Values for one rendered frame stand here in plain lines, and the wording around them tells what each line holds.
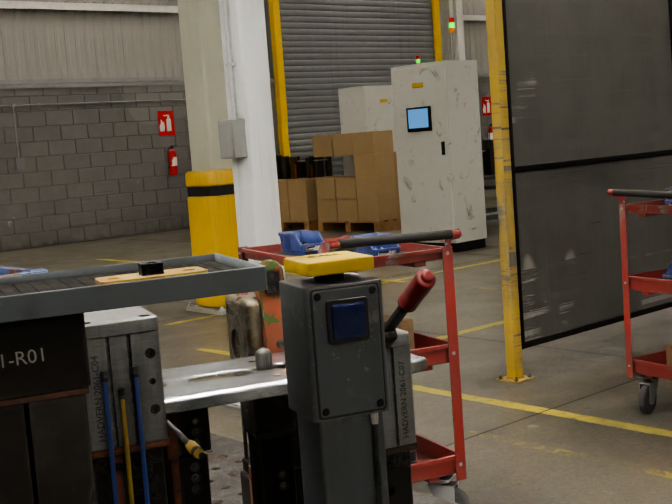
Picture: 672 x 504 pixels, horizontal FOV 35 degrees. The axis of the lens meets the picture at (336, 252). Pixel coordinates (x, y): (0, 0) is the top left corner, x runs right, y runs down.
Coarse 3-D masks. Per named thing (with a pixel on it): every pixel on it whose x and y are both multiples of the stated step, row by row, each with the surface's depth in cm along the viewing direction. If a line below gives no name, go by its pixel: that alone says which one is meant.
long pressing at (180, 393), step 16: (176, 368) 127; (192, 368) 126; (208, 368) 126; (224, 368) 125; (240, 368) 124; (416, 368) 121; (176, 384) 118; (192, 384) 118; (208, 384) 117; (224, 384) 116; (240, 384) 116; (256, 384) 114; (272, 384) 114; (176, 400) 110; (192, 400) 111; (208, 400) 111; (224, 400) 112; (240, 400) 113
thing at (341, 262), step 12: (336, 252) 92; (348, 252) 91; (288, 264) 90; (300, 264) 87; (312, 264) 86; (324, 264) 86; (336, 264) 86; (348, 264) 87; (360, 264) 87; (372, 264) 88; (312, 276) 86; (324, 276) 88; (336, 276) 88
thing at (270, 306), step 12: (264, 264) 137; (276, 264) 138; (276, 276) 137; (276, 288) 137; (264, 300) 136; (276, 300) 137; (264, 312) 136; (276, 312) 137; (264, 324) 136; (276, 324) 136; (264, 336) 136; (276, 336) 136; (276, 348) 136
